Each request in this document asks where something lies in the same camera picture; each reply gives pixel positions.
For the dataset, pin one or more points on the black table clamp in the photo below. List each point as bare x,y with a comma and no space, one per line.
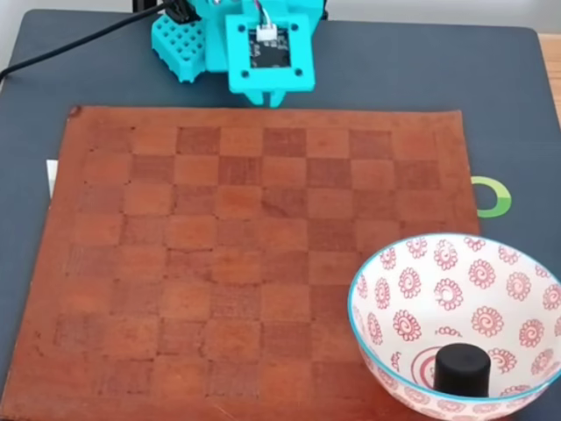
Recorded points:
324,9
141,5

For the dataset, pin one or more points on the black cylinder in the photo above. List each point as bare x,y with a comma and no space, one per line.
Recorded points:
462,373

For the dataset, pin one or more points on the brown leather chessboard mat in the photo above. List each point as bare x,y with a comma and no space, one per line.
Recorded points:
219,263

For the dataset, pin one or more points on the teal square camera mount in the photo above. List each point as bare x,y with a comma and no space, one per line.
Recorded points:
271,79

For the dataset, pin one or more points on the white bowl red flower pattern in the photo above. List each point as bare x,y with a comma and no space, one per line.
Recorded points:
460,298

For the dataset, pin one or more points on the white paper sheet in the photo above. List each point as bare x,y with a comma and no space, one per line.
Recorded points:
51,175

